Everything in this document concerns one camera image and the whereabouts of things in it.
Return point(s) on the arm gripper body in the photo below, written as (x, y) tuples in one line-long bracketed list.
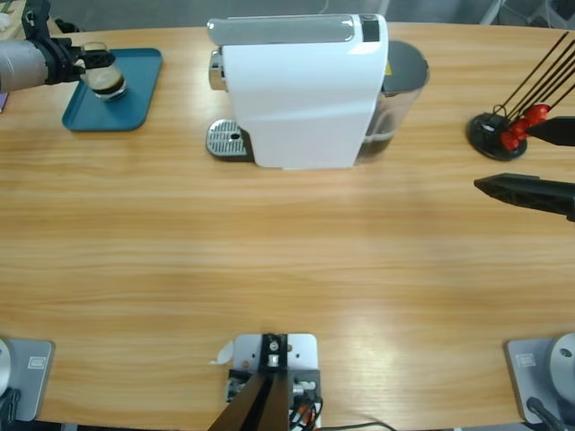
[(58, 60)]

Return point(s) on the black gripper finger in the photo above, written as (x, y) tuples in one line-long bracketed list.
[(525, 193), (554, 131), (99, 59)]

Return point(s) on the clear drinking glass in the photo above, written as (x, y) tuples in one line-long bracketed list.
[(108, 83)]

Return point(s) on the red coffee capsule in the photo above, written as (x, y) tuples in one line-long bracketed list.
[(537, 112), (521, 129), (510, 141)]

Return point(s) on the white capsule coffee machine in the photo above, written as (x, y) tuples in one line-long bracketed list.
[(301, 103)]

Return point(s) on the teal plastic tray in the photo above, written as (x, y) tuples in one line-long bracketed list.
[(130, 103)]

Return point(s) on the black capsule holder with rods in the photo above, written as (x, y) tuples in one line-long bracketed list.
[(487, 141)]

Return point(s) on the white crumpled wad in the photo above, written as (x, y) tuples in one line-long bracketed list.
[(3, 21)]

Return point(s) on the purple patterned item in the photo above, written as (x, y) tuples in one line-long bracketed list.
[(3, 102)]

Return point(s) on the clear water tank black lid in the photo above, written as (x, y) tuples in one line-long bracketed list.
[(402, 67)]

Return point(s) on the white paper tag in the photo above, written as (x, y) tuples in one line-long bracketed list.
[(223, 354)]

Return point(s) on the white metal frame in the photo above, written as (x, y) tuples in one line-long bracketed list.
[(489, 11)]

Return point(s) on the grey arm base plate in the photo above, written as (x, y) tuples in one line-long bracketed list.
[(36, 381), (530, 381)]

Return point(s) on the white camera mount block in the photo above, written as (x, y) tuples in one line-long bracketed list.
[(301, 354)]

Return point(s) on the dark camera post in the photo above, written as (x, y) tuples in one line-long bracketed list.
[(262, 404)]

